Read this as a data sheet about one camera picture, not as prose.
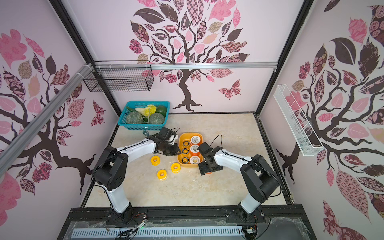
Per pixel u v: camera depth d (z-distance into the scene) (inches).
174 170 35.3
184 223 28.6
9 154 19.4
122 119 41.8
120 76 37.3
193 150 36.7
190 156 37.3
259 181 17.7
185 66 37.5
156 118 40.7
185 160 36.8
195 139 39.2
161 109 43.4
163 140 29.6
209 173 31.2
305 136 29.2
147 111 44.2
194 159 36.3
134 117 40.4
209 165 29.8
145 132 41.9
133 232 27.1
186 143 40.1
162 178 33.8
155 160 36.3
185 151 38.3
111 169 19.2
